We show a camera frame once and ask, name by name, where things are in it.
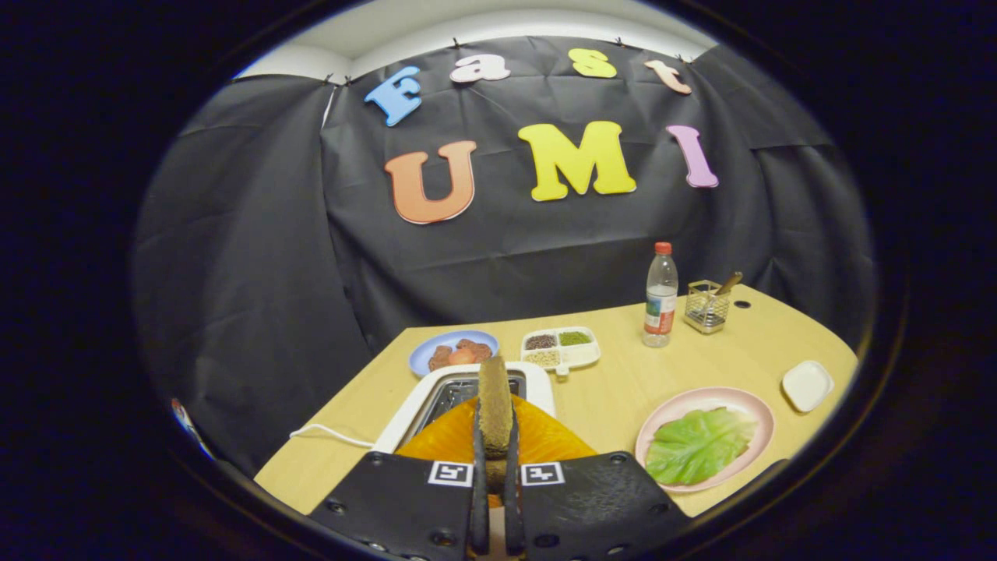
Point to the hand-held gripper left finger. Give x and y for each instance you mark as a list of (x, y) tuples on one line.
[(479, 506)]

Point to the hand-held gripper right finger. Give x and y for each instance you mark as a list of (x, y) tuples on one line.
[(514, 506)]

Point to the brown bread slice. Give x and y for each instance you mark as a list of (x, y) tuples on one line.
[(494, 405)]

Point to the green lettuce leaf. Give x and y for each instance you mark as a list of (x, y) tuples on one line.
[(697, 444)]

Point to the white toaster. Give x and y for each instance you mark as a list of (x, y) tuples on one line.
[(413, 401)]

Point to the red meat pieces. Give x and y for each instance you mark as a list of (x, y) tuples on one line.
[(459, 354)]

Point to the blue plate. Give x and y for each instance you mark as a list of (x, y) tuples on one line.
[(417, 360)]

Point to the white divided seasoning tray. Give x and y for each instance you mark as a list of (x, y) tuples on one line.
[(580, 356)]

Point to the pink round plate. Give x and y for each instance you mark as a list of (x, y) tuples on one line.
[(701, 397)]

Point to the clear bottle with red cap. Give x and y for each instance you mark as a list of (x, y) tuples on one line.
[(660, 296)]

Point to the black backdrop cloth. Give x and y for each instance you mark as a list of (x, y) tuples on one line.
[(273, 273)]

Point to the white rectangular plate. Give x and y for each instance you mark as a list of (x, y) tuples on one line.
[(808, 386)]

